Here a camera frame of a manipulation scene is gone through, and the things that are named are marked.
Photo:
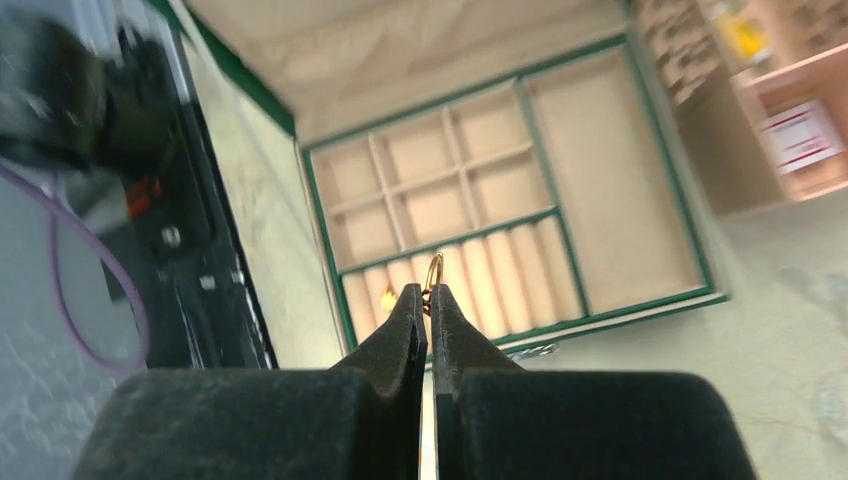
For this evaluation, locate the green jewelry box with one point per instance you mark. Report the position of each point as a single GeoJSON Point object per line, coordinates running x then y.
{"type": "Point", "coordinates": [524, 143]}

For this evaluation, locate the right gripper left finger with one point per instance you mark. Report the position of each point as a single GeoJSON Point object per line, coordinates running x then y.
{"type": "Point", "coordinates": [359, 419]}

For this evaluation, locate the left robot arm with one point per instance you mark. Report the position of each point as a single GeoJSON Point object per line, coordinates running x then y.
{"type": "Point", "coordinates": [63, 107]}

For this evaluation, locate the peach mesh file organizer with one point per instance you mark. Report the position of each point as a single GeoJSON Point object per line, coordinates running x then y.
{"type": "Point", "coordinates": [729, 65]}

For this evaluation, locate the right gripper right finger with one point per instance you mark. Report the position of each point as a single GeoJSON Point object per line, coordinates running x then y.
{"type": "Point", "coordinates": [497, 420]}

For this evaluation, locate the gold flower earring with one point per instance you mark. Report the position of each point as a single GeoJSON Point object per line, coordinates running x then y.
{"type": "Point", "coordinates": [388, 301]}

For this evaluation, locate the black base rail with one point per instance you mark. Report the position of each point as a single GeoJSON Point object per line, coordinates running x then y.
{"type": "Point", "coordinates": [180, 246]}

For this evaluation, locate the small pink box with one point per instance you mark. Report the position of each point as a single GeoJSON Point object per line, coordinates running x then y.
{"type": "Point", "coordinates": [802, 136]}

